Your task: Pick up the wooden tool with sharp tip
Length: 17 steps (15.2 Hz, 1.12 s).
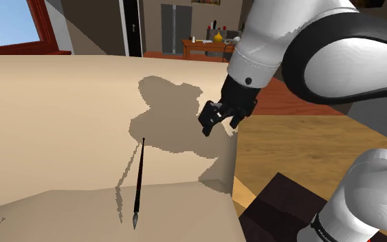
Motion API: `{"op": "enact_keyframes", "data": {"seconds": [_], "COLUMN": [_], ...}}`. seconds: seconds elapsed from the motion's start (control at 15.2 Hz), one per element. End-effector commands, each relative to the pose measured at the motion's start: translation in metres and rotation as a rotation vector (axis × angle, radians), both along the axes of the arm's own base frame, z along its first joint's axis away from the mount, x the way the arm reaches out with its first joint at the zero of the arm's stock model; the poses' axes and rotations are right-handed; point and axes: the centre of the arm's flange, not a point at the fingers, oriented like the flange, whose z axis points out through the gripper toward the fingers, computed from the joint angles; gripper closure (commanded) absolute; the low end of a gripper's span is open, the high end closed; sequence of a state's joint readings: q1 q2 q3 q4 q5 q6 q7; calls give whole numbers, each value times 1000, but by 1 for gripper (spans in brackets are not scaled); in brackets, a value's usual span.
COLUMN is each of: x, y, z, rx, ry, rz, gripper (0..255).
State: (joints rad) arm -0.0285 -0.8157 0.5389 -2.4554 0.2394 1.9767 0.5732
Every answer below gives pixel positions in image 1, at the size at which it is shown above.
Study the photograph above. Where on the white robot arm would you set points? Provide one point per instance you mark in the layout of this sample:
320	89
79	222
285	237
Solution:
347	67

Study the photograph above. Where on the framed wall picture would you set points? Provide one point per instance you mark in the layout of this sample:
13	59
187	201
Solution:
206	1

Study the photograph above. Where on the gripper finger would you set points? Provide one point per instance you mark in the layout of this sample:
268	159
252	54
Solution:
236	121
209	115

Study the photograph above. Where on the dark thin paintbrush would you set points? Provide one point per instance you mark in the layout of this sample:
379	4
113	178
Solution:
139	181

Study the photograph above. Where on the dark door with white frame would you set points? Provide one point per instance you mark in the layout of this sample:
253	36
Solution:
131	26

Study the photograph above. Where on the beige sofa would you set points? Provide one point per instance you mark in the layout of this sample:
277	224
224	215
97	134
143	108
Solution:
45	117

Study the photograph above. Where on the dark robot stand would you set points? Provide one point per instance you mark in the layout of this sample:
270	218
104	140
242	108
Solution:
280	204

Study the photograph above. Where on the red framed window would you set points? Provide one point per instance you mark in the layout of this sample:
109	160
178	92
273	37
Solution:
44	26

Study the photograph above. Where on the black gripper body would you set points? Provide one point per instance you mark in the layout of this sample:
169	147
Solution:
238	95

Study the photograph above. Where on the grey tall cabinet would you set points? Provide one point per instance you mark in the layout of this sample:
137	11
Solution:
176	28

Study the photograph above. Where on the orange wooden table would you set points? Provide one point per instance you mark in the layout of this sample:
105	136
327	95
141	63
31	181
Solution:
200	46

